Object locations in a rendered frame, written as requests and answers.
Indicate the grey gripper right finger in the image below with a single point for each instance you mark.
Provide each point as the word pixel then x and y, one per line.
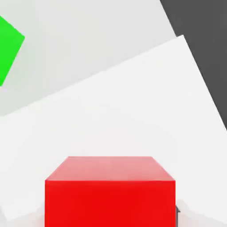
pixel 188 217

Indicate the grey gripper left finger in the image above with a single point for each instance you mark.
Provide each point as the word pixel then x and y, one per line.
pixel 33 219

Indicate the small red cube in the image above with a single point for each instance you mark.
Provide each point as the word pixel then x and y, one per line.
pixel 110 202

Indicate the small green cube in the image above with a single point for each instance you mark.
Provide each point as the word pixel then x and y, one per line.
pixel 8 47

